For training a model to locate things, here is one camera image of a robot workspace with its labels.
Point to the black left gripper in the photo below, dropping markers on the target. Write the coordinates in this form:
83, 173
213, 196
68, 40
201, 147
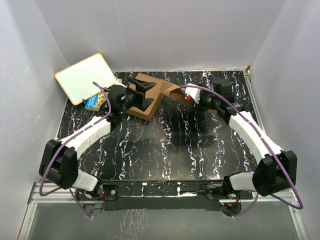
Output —
142, 104

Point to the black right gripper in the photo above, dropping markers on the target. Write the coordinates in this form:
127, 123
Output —
203, 93

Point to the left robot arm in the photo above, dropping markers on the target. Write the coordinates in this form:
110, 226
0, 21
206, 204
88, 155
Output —
59, 163

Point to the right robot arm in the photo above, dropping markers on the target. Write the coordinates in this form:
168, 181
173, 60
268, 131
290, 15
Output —
276, 168

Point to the colourful blue book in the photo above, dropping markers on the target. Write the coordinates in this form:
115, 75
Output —
96, 102

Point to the yellow framed whiteboard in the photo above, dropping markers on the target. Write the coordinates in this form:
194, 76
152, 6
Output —
77, 79

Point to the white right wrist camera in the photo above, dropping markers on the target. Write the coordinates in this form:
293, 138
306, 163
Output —
193, 92

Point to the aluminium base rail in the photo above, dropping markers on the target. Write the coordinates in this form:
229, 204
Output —
159, 210

